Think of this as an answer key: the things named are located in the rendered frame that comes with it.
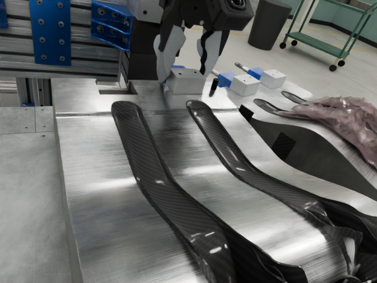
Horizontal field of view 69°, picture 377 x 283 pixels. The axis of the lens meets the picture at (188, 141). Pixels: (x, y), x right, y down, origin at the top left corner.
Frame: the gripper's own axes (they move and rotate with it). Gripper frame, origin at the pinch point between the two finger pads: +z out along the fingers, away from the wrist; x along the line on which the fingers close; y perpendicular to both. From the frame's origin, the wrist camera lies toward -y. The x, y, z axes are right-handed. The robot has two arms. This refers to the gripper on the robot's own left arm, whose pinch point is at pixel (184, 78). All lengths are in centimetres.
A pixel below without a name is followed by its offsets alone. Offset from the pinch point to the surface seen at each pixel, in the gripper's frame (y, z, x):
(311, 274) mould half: -32.5, -3.1, 5.8
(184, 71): -0.1, -1.4, 0.4
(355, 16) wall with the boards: 467, 46, -706
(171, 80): -0.6, 0.0, 2.5
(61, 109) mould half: -5.9, 1.3, 18.4
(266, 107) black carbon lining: -0.7, 5.4, -19.6
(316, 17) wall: 525, 76, -643
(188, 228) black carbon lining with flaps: -26.1, -1.0, 11.3
